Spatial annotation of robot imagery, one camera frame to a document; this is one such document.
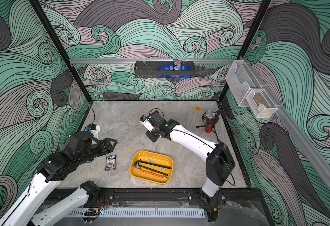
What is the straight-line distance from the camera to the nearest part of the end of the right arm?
58 centimetres

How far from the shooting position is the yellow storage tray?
766mm

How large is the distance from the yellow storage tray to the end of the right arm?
0.51 feet

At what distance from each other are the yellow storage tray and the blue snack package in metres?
0.52

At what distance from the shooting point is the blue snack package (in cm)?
91

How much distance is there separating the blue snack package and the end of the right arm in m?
0.35
